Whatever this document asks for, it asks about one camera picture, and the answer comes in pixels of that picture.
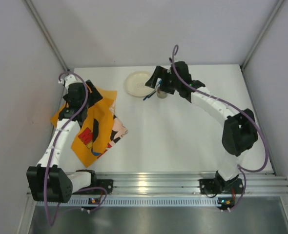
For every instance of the small grey cup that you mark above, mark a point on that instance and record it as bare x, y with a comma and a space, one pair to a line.
161, 94

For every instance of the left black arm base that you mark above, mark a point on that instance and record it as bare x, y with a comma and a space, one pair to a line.
107, 184

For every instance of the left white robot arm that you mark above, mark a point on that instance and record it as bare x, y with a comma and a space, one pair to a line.
60, 173

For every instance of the blue plastic spoon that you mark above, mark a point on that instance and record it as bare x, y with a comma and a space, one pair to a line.
154, 91

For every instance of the aluminium mounting rail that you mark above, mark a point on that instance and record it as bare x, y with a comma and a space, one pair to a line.
186, 184

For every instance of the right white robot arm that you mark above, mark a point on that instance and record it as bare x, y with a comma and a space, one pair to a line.
239, 134

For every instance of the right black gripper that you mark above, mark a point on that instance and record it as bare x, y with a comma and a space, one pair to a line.
163, 78

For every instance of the cream round plate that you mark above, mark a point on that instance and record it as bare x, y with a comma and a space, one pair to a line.
134, 84

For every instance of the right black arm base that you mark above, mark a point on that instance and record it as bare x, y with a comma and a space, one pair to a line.
217, 186

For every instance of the orange Mickey Mouse cloth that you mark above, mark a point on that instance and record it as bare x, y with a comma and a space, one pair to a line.
80, 144

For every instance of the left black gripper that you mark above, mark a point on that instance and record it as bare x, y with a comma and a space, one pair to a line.
90, 95

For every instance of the perforated cable tray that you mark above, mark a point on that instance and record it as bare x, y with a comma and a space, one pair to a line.
149, 202

